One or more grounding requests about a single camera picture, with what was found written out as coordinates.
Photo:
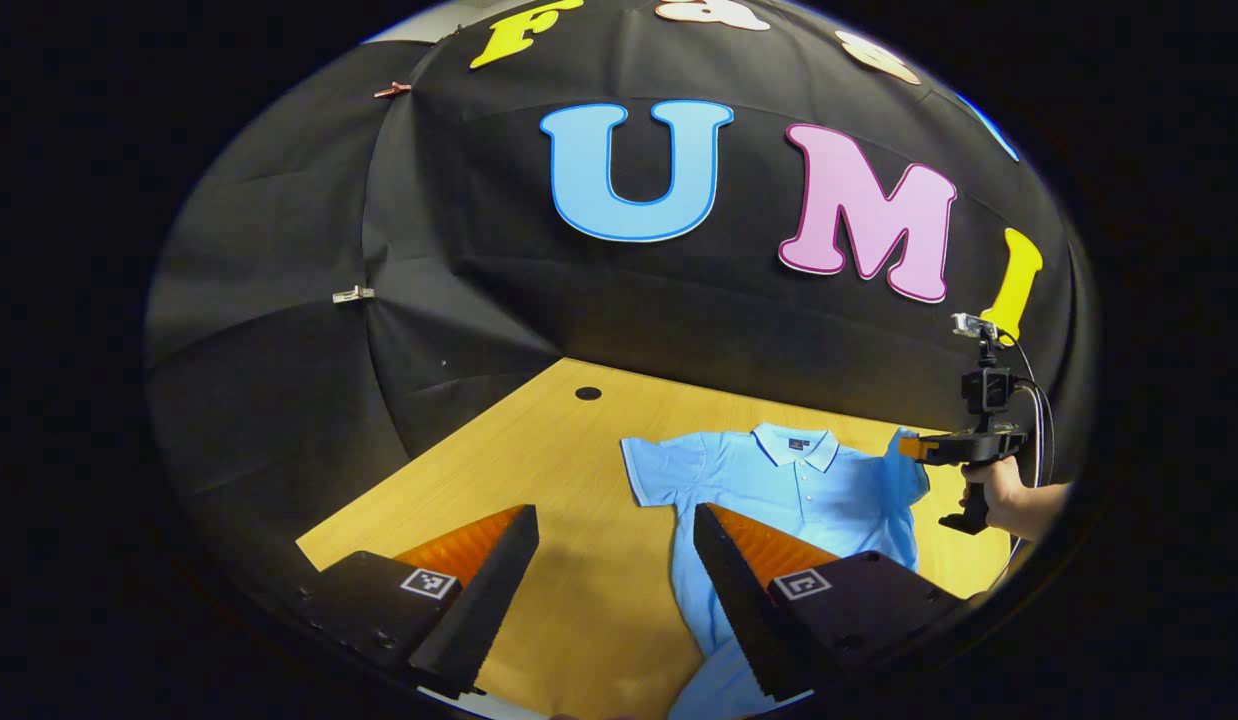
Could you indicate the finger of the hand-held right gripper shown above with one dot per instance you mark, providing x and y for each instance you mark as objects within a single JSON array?
[{"x": 915, "y": 447}]

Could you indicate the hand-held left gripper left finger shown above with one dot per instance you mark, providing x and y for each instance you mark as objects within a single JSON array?
[{"x": 489, "y": 590}]

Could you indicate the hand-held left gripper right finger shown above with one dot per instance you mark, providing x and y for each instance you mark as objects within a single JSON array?
[{"x": 734, "y": 590}]

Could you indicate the light blue T-shirt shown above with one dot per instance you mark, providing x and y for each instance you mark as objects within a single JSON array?
[{"x": 809, "y": 490}]

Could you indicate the black backdrop cloth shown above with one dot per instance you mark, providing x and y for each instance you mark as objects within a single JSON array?
[{"x": 459, "y": 300}]

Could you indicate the small silver cloth clip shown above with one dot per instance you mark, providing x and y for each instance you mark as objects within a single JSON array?
[{"x": 352, "y": 294}]

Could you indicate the small red cloth clip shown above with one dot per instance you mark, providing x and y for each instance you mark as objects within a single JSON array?
[{"x": 391, "y": 89}]

